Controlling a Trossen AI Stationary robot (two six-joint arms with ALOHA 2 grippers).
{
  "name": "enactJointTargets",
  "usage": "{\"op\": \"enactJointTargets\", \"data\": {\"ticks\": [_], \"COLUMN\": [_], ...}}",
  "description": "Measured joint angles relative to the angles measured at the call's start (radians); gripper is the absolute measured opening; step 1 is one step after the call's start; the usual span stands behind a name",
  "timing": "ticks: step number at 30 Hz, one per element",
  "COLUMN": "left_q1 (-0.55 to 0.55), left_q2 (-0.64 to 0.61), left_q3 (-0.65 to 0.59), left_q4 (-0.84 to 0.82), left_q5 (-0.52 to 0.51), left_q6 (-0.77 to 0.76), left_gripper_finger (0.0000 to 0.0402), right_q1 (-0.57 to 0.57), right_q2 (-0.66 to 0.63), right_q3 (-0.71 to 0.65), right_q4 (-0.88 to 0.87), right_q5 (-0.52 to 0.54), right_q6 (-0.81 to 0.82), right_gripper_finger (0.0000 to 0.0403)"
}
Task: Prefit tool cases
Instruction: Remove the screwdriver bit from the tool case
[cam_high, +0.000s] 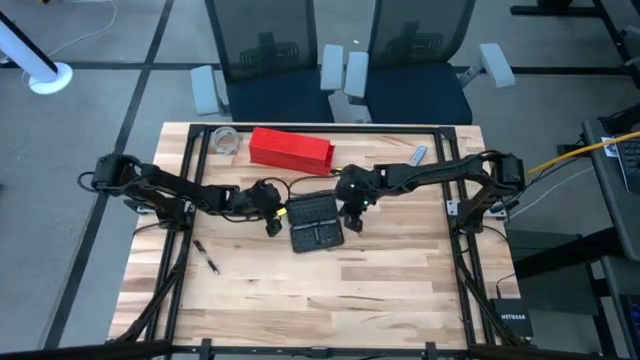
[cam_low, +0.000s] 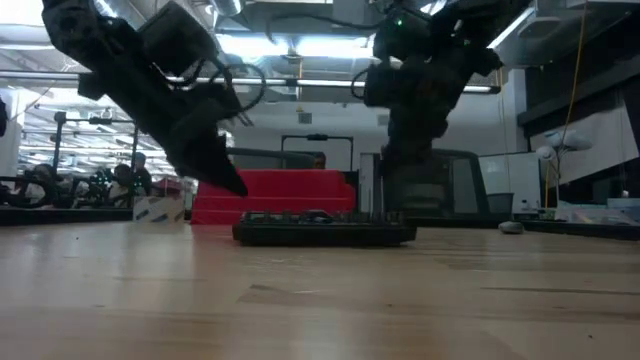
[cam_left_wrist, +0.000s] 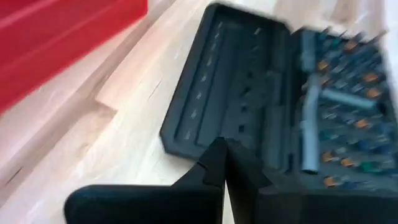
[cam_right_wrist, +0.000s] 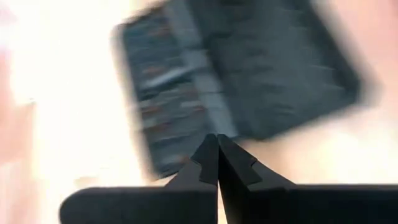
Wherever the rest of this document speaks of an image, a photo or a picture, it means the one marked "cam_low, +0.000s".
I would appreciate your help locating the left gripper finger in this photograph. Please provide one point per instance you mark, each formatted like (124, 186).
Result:
(200, 145)

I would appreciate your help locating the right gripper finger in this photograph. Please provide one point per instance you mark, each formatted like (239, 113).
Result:
(415, 135)

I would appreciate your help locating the black plastic tool case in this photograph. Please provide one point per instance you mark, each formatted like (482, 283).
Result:
(325, 235)

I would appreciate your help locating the black background robot arm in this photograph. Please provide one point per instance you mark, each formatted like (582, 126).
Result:
(15, 197)
(100, 190)

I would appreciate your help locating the red storage bin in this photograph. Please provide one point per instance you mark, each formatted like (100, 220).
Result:
(167, 187)

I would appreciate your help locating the grey door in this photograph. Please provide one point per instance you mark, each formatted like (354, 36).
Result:
(370, 180)

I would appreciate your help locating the person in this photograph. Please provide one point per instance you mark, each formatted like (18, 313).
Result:
(141, 175)
(320, 161)
(121, 175)
(42, 172)

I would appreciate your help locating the black mesh office chair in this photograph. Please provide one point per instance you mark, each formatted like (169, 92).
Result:
(270, 159)
(465, 185)

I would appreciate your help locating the white cardboard box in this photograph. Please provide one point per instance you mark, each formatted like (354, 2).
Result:
(160, 207)

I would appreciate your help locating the red rectangular box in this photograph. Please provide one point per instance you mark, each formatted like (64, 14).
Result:
(280, 195)

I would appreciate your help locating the long ceiling light bar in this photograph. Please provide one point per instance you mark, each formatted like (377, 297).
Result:
(325, 82)

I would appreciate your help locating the grey waste bin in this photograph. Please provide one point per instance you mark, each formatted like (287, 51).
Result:
(500, 202)

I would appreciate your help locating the white cabinet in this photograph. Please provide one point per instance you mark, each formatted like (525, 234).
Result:
(520, 175)

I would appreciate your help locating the grey utility knife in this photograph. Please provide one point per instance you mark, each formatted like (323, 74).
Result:
(511, 227)

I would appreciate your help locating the light blue box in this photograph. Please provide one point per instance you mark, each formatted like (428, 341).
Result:
(625, 205)

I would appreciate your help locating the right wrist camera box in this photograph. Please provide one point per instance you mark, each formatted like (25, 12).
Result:
(400, 42)

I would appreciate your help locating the black background rig frame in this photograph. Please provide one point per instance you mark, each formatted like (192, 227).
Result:
(317, 136)
(59, 150)

